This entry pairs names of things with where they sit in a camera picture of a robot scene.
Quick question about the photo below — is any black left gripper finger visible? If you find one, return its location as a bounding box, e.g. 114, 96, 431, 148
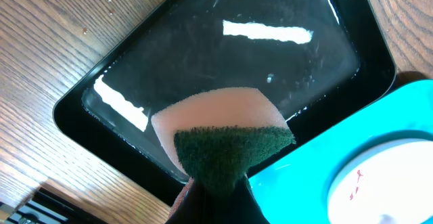
166, 178, 269, 224

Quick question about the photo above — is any green pink sponge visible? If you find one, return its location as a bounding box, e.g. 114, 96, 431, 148
151, 87, 296, 198

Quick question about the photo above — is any white plate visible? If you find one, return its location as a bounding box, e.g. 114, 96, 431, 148
327, 139, 432, 223

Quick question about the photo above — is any teal serving tray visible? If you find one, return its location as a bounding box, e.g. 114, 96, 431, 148
250, 80, 432, 223

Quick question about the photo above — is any black water tray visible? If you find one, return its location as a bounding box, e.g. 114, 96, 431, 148
53, 0, 396, 205

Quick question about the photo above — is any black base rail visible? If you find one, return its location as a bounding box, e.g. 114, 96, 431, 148
1, 188, 106, 224

